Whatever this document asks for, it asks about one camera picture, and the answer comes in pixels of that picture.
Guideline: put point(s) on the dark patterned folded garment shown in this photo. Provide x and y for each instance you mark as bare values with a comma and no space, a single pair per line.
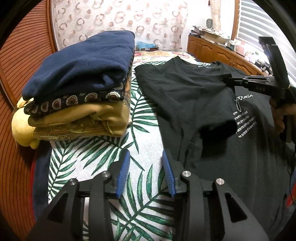
115,94

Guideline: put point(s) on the yellow plush toy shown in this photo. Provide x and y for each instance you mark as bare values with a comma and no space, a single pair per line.
21,130

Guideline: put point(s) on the wooden slatted wardrobe door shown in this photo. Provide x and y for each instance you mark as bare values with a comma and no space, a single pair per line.
27,42

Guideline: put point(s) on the mustard yellow folded garment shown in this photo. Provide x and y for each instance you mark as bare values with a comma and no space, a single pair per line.
83,120

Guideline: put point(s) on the navy blue folded garment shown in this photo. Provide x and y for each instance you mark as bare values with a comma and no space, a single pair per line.
99,63

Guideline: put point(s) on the clutter pile on cabinet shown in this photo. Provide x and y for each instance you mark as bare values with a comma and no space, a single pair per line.
210,35

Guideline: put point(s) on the floral blanket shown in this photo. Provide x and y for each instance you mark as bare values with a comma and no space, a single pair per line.
146,56

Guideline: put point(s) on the wooden sideboard cabinet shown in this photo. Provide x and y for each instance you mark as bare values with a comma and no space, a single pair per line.
208,52

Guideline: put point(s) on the blue cloth item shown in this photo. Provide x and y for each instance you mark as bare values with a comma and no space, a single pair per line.
143,46

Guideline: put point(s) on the small grey fan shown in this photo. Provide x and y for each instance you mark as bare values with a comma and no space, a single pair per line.
209,23

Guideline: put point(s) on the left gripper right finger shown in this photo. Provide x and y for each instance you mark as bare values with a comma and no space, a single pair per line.
207,210

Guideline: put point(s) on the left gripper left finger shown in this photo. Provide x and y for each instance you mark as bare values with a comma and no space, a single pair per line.
63,218

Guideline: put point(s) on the palm leaf bed sheet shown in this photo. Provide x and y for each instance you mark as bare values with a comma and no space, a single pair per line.
145,210

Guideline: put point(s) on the black printed t-shirt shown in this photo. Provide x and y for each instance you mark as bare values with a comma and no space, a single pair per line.
217,130

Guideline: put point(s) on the white window blinds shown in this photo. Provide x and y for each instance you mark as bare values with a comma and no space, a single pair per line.
253,23

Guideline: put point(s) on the circle patterned curtain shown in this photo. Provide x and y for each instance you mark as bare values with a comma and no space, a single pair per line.
153,22

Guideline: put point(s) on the right hand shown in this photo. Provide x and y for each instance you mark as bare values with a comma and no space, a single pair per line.
279,113

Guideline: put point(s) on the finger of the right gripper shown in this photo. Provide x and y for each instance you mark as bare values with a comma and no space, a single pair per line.
251,78
258,87

